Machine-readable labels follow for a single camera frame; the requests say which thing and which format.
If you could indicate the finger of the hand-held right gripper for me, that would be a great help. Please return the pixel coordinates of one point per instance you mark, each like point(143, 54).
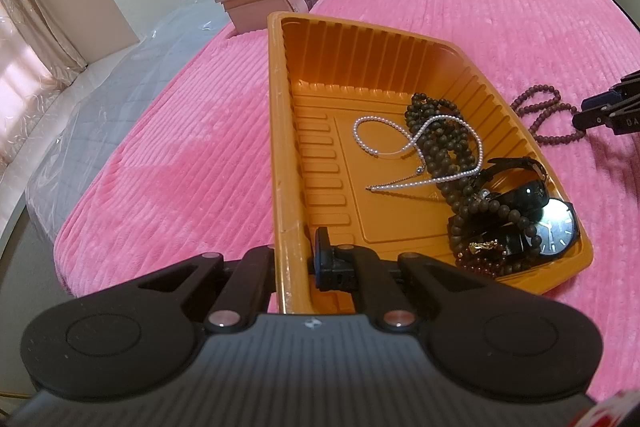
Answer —
point(600, 99)
point(590, 119)

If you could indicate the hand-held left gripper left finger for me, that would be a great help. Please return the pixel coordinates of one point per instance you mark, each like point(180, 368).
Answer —
point(260, 267)

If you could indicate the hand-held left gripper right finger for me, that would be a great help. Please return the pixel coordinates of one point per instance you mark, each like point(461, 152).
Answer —
point(325, 257)

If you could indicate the orange plastic tray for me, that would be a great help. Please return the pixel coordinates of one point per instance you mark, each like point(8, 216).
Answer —
point(380, 207)

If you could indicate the black wristwatch large round dial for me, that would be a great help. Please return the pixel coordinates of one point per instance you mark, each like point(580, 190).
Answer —
point(555, 227)

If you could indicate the pink ribbed blanket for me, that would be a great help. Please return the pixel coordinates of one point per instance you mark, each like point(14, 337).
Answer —
point(200, 157)

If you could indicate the clear plastic sheet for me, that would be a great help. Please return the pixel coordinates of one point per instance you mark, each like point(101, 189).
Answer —
point(125, 97)

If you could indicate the red white cloth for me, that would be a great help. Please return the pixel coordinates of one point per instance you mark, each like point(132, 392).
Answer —
point(617, 412)

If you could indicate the beige curtain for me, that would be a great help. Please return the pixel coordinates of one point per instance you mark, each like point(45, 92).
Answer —
point(30, 32)

